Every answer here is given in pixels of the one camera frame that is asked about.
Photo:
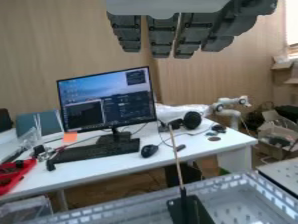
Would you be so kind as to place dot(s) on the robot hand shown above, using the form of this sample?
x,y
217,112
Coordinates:
x,y
161,30

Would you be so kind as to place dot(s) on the computer monitor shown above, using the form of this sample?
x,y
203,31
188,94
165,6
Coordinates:
x,y
106,100

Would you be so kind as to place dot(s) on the small white jointed device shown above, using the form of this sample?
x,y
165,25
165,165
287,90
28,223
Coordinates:
x,y
227,103

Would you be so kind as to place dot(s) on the black headphones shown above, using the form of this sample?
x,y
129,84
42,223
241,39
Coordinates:
x,y
191,120

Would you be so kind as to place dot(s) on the black computer mouse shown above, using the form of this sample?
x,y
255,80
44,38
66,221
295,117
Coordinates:
x,y
218,128
149,151

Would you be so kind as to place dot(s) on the thin stick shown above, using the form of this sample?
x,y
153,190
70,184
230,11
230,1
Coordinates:
x,y
176,156

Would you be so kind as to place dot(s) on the orange sticky note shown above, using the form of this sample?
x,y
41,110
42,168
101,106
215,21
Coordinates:
x,y
69,137

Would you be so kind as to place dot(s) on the black keyboard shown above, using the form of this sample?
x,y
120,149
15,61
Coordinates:
x,y
94,151

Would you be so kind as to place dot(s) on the white desk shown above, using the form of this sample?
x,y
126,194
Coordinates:
x,y
114,168

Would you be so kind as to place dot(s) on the black plate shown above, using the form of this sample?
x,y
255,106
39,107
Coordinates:
x,y
188,208

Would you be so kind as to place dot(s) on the red tray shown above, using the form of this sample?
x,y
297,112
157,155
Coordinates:
x,y
15,173

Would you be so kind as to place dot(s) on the clear box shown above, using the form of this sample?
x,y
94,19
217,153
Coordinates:
x,y
247,203

